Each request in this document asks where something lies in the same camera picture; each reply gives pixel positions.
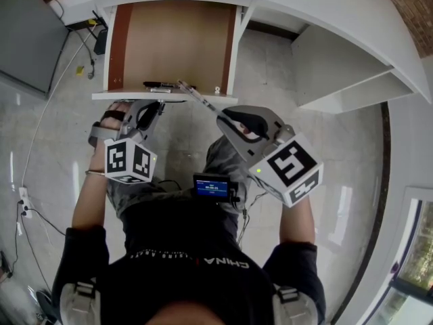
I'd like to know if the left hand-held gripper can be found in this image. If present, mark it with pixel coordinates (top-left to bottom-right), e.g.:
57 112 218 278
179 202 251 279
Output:
87 100 167 186

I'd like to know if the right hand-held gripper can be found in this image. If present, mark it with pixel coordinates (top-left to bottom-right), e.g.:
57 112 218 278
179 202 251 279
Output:
216 104 325 209

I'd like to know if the white drawer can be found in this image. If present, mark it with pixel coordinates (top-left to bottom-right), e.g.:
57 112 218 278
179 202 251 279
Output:
91 0 240 102

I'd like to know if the person's left forearm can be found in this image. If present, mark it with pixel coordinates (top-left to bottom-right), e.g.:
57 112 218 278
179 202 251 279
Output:
71 140 110 230

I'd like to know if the person's right forearm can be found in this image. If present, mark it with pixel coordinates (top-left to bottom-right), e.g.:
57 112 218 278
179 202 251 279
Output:
277 194 318 247

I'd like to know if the white desk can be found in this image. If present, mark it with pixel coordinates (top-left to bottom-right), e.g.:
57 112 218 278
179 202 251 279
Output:
60 0 433 115

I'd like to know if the person's left hand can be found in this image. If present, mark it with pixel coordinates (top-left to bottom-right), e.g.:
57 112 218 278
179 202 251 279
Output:
99 100 134 131

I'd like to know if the black pen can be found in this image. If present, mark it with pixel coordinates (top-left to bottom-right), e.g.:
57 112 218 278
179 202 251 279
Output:
142 81 197 89

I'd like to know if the person's right camouflage trouser leg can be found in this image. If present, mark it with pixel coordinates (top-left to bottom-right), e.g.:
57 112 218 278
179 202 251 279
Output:
204 135 258 217

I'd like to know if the person's camouflage trouser leg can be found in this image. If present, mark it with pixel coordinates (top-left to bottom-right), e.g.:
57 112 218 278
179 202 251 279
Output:
106 176 191 217
204 135 258 217

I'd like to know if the small black screen device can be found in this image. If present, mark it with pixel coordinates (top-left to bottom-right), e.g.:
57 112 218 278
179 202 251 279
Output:
193 173 242 203

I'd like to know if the person's left camouflage trouser leg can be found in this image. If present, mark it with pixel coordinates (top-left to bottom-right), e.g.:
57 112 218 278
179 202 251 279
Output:
106 176 191 217

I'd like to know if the black router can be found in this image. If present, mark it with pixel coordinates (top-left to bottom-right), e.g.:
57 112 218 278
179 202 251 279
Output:
91 9 110 57

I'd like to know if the grey metal cabinet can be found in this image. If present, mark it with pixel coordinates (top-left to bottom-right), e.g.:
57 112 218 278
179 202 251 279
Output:
0 0 70 100

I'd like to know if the white power strip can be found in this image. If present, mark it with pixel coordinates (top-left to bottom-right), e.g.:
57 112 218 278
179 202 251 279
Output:
18 186 33 220

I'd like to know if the person's black shirt torso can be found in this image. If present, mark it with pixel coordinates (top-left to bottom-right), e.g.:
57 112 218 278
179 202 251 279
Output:
50 194 327 325

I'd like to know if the black framed window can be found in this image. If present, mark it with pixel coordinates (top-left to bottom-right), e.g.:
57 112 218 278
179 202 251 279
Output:
371 186 433 325

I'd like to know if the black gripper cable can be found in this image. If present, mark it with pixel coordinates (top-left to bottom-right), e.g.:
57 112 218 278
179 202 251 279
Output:
235 188 269 247

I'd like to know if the white floor cable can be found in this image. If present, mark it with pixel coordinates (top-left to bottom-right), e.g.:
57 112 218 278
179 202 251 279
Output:
21 28 99 190

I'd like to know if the grey harness shoulder strap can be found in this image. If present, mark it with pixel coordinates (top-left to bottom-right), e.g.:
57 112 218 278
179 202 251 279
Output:
60 277 99 325
271 284 318 325

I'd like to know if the black floor cable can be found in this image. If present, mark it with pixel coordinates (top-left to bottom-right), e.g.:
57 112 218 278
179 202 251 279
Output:
5 203 67 280

